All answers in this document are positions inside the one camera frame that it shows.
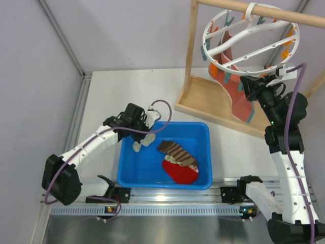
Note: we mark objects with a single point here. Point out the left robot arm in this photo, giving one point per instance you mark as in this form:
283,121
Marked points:
62,174

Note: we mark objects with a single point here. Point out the orange clip lower left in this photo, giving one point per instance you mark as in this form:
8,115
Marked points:
214,70

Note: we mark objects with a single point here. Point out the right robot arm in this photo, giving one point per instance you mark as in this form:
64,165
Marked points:
293,220

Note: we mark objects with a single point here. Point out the wooden hanging rack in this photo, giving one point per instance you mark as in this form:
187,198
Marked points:
205,98

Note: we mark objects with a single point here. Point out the small cream sock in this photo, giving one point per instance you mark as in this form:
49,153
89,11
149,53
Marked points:
170,159

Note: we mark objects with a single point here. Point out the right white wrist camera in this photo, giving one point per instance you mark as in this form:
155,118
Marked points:
283,72

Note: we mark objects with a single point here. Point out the brown striped sock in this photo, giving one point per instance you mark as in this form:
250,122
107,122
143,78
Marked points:
179,154

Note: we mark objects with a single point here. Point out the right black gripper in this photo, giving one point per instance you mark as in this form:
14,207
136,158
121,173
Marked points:
260,84

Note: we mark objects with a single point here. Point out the aluminium mounting rail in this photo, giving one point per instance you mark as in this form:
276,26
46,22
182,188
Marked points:
163,202

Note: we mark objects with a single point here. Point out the teal clip left rim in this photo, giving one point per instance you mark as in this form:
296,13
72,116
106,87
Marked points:
207,46

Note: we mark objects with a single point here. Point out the teal clip far right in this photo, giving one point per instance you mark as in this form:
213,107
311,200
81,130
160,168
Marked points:
261,20

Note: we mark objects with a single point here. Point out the teal clip front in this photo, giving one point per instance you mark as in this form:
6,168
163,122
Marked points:
240,87

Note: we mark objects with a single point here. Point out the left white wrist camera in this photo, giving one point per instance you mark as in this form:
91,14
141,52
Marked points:
151,117

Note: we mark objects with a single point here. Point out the red sock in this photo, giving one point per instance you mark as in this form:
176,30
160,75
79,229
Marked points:
181,175

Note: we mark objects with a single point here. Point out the blue plastic bin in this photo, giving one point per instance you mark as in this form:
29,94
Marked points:
144,169

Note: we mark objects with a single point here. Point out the pink and brown sock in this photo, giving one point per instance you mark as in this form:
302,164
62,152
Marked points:
242,109

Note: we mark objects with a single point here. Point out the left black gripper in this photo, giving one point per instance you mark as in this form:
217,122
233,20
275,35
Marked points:
137,138

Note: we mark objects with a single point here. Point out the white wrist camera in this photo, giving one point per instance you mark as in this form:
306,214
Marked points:
283,72
151,117

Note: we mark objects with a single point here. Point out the orange clip inner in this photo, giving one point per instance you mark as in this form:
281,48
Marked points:
212,29

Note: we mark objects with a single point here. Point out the teal clip holding sock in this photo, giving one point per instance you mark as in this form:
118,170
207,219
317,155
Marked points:
228,20

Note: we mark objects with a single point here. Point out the white round clip hanger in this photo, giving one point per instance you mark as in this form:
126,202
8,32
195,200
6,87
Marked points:
246,29

